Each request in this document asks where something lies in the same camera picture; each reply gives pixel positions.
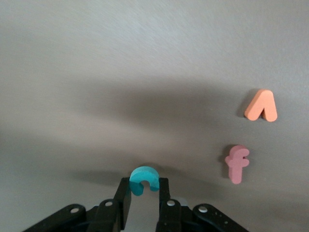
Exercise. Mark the orange foam letter v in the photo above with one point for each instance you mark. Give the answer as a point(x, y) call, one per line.
point(260, 101)

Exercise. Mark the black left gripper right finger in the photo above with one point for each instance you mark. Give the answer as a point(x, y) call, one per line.
point(173, 217)

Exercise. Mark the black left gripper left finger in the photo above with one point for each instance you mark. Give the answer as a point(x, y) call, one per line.
point(106, 215)

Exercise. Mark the pink foam letter f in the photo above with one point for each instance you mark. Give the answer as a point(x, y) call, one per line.
point(236, 166)

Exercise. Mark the teal foam letter c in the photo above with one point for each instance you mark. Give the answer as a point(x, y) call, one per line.
point(143, 174)

